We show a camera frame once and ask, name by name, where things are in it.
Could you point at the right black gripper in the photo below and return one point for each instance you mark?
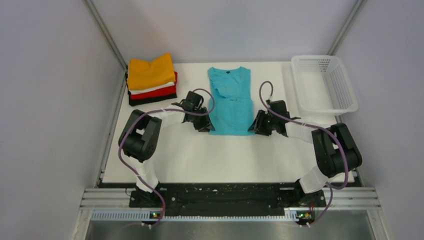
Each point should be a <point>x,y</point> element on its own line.
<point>258,126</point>

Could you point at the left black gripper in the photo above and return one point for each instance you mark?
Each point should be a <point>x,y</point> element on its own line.
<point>205,126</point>

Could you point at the cyan t shirt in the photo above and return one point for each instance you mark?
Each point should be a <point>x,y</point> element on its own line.
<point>233,113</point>

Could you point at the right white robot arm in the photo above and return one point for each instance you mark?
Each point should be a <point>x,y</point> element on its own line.
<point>334,147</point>

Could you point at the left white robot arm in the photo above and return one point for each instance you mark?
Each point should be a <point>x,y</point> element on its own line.
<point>139,138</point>

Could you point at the white plastic basket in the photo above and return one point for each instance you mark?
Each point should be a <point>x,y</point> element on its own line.
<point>322,85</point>

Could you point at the folded orange t shirt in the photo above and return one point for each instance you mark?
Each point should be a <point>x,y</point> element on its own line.
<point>143,74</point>

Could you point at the white slotted cable duct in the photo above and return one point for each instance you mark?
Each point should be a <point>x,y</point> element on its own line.
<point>153,216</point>

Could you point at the aluminium frame rail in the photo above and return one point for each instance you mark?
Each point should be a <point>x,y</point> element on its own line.
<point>350,198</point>

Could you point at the right corner metal post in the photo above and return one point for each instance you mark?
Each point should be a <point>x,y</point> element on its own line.
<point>347,25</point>

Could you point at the corner metal post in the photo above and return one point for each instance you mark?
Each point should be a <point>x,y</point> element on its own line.
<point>105,33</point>
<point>347,25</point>

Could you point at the left corner metal post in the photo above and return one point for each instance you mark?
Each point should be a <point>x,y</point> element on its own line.
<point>105,33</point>

